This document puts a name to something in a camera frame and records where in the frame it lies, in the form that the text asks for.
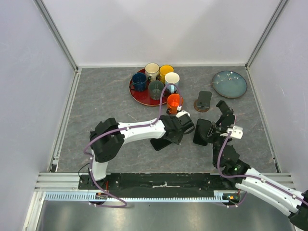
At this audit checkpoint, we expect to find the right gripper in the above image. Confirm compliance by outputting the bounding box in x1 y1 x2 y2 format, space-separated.
206 122 232 166

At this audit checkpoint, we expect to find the black phone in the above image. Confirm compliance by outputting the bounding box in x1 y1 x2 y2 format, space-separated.
193 119 212 146

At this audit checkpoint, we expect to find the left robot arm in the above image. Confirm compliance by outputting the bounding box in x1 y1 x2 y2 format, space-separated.
89 112 194 189

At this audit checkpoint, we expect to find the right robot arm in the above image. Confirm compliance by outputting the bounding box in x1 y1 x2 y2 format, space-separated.
206 101 308 231

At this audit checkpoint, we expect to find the blue ceramic plate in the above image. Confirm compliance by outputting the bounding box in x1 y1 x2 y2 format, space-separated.
211 71 248 99

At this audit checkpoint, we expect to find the orange mug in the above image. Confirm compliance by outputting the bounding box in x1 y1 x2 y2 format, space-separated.
166 94 183 115

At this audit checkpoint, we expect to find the light blue white mug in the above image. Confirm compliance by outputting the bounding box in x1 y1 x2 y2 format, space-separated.
165 72 180 94

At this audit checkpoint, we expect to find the grey glass mug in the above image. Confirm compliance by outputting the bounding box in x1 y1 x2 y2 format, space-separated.
148 80 165 100

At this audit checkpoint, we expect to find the yellow mug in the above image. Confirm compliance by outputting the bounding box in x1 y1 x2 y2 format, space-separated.
156 65 174 82

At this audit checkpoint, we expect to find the red round tray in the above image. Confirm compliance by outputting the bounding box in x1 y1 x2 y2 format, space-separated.
129 68 171 106

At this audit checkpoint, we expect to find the cream mug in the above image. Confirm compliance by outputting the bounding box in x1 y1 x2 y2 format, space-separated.
145 63 160 82

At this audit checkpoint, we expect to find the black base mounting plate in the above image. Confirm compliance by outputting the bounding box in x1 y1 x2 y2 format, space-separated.
78 172 241 198

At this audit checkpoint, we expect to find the dark blue mug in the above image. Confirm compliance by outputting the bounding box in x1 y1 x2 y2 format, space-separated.
129 73 147 92

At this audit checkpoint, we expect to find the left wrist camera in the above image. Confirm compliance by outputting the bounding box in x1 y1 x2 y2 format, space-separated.
176 106 190 118

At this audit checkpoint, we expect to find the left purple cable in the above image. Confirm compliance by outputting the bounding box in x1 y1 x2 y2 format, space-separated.
83 83 183 207

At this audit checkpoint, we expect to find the slotted cable duct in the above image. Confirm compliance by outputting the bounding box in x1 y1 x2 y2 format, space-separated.
45 192 229 203

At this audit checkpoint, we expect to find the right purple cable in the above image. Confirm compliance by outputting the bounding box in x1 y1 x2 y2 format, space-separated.
216 131 308 208

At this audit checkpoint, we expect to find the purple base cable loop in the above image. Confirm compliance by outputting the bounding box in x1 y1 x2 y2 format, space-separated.
88 190 128 208

